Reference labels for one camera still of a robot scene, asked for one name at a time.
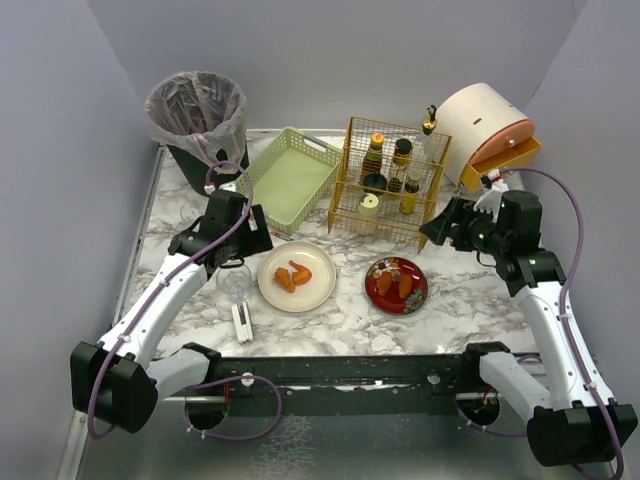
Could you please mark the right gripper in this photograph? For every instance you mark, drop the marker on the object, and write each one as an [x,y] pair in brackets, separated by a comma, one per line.
[451,223]

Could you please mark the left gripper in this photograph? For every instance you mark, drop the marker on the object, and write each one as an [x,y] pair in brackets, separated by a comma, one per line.
[248,240]

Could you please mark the small yellow spice bottle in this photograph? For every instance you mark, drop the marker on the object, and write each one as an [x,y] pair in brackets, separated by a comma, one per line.
[411,190]

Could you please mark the gold-spout oil bottle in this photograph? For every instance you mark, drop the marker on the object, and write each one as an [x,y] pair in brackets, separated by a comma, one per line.
[423,140]

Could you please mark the cream round plate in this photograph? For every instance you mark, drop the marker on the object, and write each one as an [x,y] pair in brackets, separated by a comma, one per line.
[308,296]

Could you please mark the gold-cap pepper grinder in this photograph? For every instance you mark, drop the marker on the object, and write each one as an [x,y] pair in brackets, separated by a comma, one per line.
[400,161]

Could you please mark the green-lid seasoning shaker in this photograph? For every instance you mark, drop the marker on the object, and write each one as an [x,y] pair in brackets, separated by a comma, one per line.
[368,205]

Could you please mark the red floral plate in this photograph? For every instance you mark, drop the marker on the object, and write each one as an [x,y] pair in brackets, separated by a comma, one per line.
[391,303]

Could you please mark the black-lid glass jar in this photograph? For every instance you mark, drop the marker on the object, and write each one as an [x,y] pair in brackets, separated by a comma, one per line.
[374,183]

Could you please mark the yellow-lid sauce jar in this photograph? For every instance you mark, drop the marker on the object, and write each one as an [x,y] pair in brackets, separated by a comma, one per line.
[372,161]

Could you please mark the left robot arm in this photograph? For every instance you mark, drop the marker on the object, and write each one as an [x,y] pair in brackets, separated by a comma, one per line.
[117,379]

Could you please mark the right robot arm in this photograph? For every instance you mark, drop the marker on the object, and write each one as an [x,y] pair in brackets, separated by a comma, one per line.
[574,419]

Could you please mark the clear plastic cup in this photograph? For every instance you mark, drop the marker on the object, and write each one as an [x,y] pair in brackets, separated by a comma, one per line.
[191,210]
[236,283]

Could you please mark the black ribbed trash bin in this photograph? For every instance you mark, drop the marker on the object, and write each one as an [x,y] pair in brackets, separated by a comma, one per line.
[195,171]

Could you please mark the red pen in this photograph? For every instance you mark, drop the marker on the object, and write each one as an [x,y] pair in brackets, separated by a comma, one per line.
[281,236]

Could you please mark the pale green plastic basket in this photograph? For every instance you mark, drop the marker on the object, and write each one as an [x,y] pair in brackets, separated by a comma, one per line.
[289,177]

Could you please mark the orange fried nugget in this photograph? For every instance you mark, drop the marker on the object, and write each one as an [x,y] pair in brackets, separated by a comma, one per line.
[283,278]

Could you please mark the white round drawer box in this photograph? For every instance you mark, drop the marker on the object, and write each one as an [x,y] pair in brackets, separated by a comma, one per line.
[487,132]

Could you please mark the orange chicken wing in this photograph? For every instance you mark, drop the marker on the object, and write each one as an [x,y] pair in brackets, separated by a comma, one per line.
[301,274]

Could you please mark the white folded peeler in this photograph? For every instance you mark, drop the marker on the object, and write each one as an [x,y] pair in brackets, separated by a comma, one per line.
[242,322]

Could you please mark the right orange croquette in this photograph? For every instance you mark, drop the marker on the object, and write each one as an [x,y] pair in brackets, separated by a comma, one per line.
[405,285]

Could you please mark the orange croquette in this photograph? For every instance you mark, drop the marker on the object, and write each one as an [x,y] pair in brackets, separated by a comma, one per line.
[405,285]
[384,283]

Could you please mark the left orange croquette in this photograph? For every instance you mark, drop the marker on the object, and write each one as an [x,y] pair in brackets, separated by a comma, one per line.
[384,283]

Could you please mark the gold wire rack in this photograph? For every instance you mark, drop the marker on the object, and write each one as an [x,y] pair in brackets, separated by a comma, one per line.
[389,224]

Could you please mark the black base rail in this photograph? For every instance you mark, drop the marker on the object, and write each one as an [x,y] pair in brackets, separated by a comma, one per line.
[362,385]

